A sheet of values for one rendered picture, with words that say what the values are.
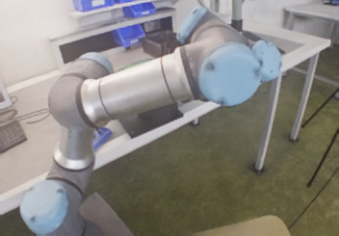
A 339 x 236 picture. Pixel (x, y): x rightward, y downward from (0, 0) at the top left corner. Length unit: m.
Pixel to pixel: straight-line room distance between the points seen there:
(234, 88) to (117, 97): 0.12
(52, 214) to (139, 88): 0.28
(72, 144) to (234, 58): 0.34
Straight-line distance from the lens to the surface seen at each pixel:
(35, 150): 0.83
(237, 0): 1.31
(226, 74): 0.21
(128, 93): 0.24
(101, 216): 0.64
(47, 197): 0.45
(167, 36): 1.50
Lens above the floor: 1.37
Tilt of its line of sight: 34 degrees down
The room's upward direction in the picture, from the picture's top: 6 degrees counter-clockwise
